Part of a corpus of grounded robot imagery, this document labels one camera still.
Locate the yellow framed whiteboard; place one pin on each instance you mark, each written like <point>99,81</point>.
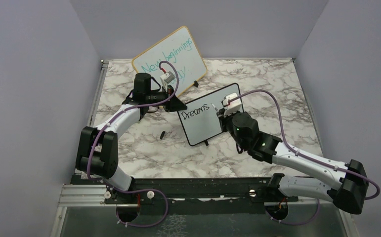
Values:
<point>178,48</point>

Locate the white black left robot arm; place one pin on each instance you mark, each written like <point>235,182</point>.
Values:
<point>97,154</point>

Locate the black marker cap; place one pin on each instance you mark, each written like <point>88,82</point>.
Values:
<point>162,135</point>

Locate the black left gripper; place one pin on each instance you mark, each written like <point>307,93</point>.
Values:
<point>175,104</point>

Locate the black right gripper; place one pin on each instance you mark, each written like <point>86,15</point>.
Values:
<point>223,119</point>

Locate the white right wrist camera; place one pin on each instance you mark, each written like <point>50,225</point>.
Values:
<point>231,104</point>

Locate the black framed whiteboard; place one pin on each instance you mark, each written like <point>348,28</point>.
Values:
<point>200,121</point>

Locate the black aluminium front base frame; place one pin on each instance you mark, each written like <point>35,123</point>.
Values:
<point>182,196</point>

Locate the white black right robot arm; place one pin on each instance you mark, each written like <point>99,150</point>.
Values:
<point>343,184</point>

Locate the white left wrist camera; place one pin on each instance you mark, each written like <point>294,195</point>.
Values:
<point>166,79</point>

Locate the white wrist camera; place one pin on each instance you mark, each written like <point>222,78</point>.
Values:
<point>231,104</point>
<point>166,79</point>

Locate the aluminium side rail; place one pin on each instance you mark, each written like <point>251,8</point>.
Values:
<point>97,93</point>

